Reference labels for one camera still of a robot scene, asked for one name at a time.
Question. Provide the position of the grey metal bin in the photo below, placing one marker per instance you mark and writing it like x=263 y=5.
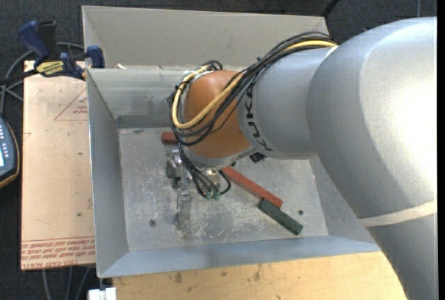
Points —
x=149 y=187

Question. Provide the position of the dark green flat block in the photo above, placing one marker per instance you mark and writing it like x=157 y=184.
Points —
x=281 y=218

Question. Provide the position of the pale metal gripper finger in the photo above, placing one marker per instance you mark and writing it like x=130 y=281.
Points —
x=186 y=208
x=178 y=216

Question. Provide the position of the red-brown flat block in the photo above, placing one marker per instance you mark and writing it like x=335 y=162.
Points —
x=253 y=187
x=169 y=137

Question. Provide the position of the brown cardboard board red print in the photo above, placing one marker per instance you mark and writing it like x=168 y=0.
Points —
x=55 y=170

